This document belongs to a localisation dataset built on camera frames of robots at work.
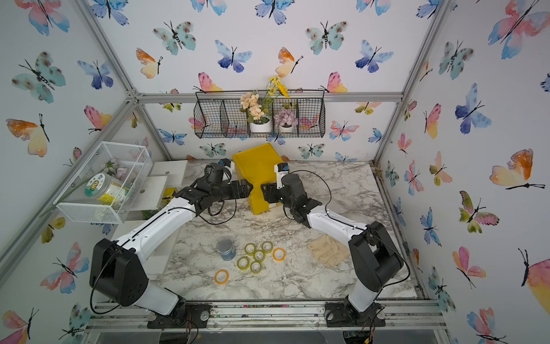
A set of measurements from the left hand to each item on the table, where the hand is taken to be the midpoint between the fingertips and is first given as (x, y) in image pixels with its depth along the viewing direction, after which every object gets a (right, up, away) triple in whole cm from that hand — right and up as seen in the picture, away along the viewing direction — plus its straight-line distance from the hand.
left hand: (246, 185), depth 84 cm
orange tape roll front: (-7, -34, -2) cm, 35 cm away
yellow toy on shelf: (-37, -5, +12) cm, 39 cm away
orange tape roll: (+12, -30, +2) cm, 32 cm away
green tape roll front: (+3, -32, +1) cm, 32 cm away
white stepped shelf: (-38, +4, +10) cm, 39 cm away
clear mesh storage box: (-43, +8, -3) cm, 44 cm away
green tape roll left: (-2, -31, +1) cm, 31 cm away
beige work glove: (+33, -27, +5) cm, 43 cm away
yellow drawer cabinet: (+3, +8, +9) cm, 13 cm away
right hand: (+8, +1, 0) cm, 8 cm away
